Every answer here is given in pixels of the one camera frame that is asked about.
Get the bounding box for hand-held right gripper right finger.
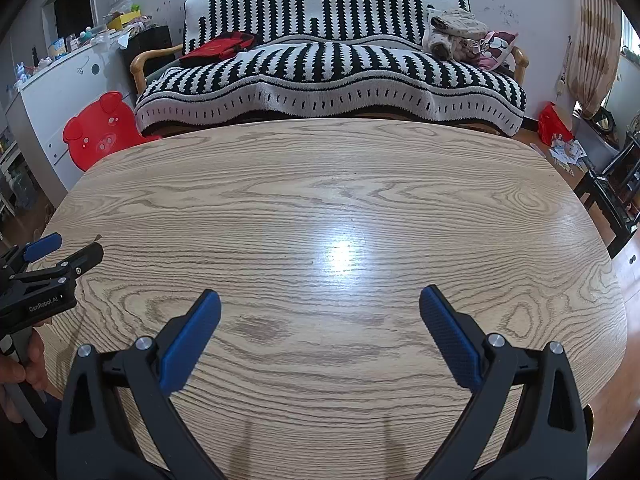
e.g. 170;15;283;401
419;285;588;480

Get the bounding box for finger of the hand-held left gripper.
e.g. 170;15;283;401
10;232;64;267
30;242;105;286

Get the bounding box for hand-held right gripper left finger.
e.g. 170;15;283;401
56;288;222;480

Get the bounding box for person's left hand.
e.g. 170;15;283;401
0;327;49;426

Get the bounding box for red pig-shaped chair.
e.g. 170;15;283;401
61;91;164;174

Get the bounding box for white cabinet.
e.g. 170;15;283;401
0;35;139;202

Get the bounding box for cluster of small containers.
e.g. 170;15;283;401
14;24;109;82

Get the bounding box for wooden sofa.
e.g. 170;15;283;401
129;0;531;137

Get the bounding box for scattered paper cards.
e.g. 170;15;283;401
530;141;587;176

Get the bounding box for black cabinet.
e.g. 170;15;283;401
120;25;174;94

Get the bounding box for black side table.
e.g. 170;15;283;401
573;132;640;260

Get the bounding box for red plastic bag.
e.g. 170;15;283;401
537;102;575;144

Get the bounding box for yellow box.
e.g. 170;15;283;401
106;10;142;30

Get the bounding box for red cushion on sofa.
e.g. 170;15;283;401
179;31;259;67

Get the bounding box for pink cartoon pillow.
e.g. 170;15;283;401
472;31;521;72

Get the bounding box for beige folded clothes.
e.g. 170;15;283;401
422;7;489;59

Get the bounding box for orange patterned curtain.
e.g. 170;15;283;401
570;0;624;119

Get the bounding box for window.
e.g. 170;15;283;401
620;9;640;62

